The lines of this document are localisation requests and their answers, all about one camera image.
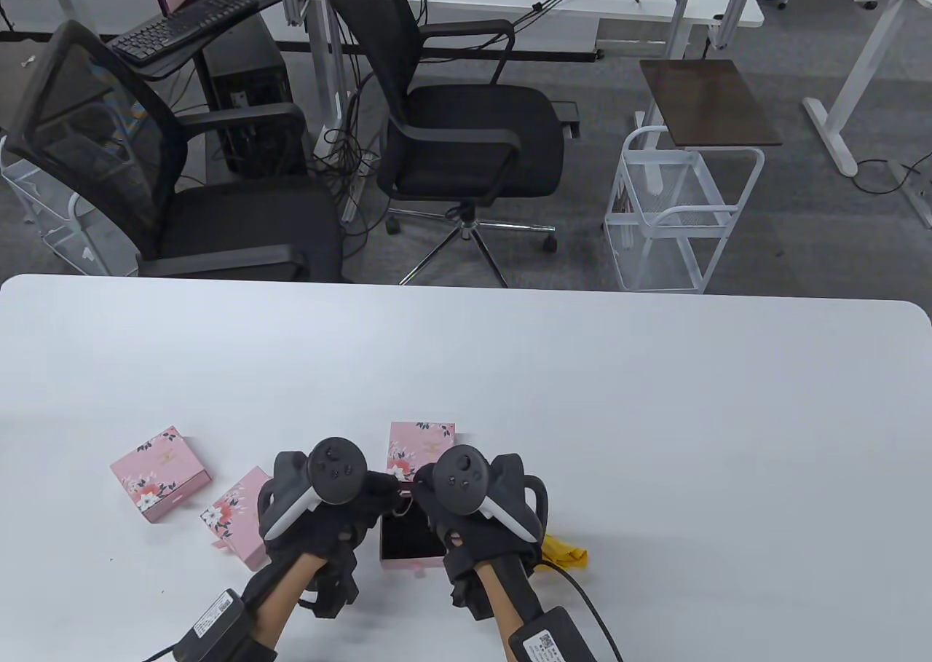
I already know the person's left hand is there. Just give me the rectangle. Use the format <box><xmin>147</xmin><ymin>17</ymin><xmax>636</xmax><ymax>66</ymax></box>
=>
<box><xmin>264</xmin><ymin>469</ymin><xmax>410</xmax><ymax>570</ymax></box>

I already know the person's right hand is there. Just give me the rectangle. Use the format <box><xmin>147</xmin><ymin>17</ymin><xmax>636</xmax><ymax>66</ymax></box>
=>
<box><xmin>411</xmin><ymin>465</ymin><xmax>547</xmax><ymax>583</ymax></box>

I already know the yellow cleaning cloth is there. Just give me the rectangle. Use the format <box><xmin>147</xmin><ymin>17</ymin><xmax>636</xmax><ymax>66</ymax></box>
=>
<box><xmin>540</xmin><ymin>535</ymin><xmax>591</xmax><ymax>570</ymax></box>

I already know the pink floral box sleeve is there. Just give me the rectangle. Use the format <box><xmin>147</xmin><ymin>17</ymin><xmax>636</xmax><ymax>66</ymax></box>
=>
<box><xmin>388</xmin><ymin>420</ymin><xmax>457</xmax><ymax>486</ymax></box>

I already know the person's left forearm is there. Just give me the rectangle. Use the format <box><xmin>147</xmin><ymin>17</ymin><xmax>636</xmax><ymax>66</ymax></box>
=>
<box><xmin>251</xmin><ymin>553</ymin><xmax>328</xmax><ymax>642</ymax></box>

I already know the black labelled forearm box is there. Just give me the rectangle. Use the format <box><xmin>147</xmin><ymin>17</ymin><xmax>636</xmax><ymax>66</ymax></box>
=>
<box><xmin>508</xmin><ymin>606</ymin><xmax>607</xmax><ymax>662</ymax></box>
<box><xmin>173</xmin><ymin>588</ymin><xmax>281</xmax><ymax>662</ymax></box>

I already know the person's right forearm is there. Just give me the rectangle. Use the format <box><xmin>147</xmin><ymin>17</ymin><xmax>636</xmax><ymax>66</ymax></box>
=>
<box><xmin>473</xmin><ymin>560</ymin><xmax>545</xmax><ymax>634</ymax></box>

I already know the grey hand controller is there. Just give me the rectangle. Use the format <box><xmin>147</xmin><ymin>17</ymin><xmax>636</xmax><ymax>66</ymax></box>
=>
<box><xmin>258</xmin><ymin>438</ymin><xmax>368</xmax><ymax>543</ymax></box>
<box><xmin>435</xmin><ymin>446</ymin><xmax>548</xmax><ymax>546</ymax></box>

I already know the pink floral gift box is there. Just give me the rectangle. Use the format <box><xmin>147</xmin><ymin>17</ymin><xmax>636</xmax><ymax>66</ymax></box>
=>
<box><xmin>111</xmin><ymin>425</ymin><xmax>213</xmax><ymax>524</ymax></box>

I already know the black mesh office chair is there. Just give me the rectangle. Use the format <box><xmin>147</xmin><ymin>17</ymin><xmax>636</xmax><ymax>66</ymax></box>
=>
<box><xmin>4</xmin><ymin>20</ymin><xmax>347</xmax><ymax>283</ymax></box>

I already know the black chair chrome base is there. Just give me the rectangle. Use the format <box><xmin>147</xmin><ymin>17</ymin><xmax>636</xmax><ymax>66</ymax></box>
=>
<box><xmin>325</xmin><ymin>0</ymin><xmax>567</xmax><ymax>288</ymax></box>

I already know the black computer tower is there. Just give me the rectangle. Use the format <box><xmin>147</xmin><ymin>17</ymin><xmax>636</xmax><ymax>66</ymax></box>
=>
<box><xmin>200</xmin><ymin>15</ymin><xmax>310</xmax><ymax>179</ymax></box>

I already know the dark brown wooden board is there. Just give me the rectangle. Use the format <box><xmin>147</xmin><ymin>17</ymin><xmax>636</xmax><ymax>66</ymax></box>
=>
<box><xmin>639</xmin><ymin>59</ymin><xmax>783</xmax><ymax>147</ymax></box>

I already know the black keyboard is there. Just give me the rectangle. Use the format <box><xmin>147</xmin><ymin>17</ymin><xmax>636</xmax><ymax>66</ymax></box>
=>
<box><xmin>109</xmin><ymin>0</ymin><xmax>261</xmax><ymax>66</ymax></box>

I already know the white desk foot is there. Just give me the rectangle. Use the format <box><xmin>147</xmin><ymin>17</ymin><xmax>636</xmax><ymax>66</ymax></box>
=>
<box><xmin>887</xmin><ymin>158</ymin><xmax>932</xmax><ymax>227</ymax></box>

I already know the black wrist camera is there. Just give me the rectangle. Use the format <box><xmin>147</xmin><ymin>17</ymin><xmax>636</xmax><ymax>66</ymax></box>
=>
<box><xmin>300</xmin><ymin>554</ymin><xmax>362</xmax><ymax>620</ymax></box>
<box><xmin>444</xmin><ymin>553</ymin><xmax>497</xmax><ymax>623</ymax></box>

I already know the white wire cart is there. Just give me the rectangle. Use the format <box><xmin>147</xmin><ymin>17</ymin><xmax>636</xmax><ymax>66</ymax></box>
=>
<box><xmin>0</xmin><ymin>138</ymin><xmax>110</xmax><ymax>277</ymax></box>
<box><xmin>603</xmin><ymin>127</ymin><xmax>765</xmax><ymax>295</ymax></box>

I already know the tangle of black cables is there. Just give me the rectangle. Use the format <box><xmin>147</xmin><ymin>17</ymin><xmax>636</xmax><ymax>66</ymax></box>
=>
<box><xmin>313</xmin><ymin>50</ymin><xmax>387</xmax><ymax>255</ymax></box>

